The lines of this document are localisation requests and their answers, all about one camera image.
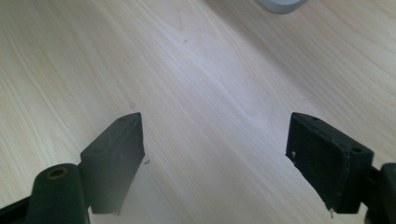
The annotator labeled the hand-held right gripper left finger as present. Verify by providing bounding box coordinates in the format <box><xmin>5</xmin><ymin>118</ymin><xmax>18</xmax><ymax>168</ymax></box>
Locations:
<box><xmin>78</xmin><ymin>112</ymin><xmax>146</xmax><ymax>217</ymax></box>

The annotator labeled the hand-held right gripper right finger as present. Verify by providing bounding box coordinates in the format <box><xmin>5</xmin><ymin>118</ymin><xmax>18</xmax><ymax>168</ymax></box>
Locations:
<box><xmin>285</xmin><ymin>112</ymin><xmax>375</xmax><ymax>216</ymax></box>

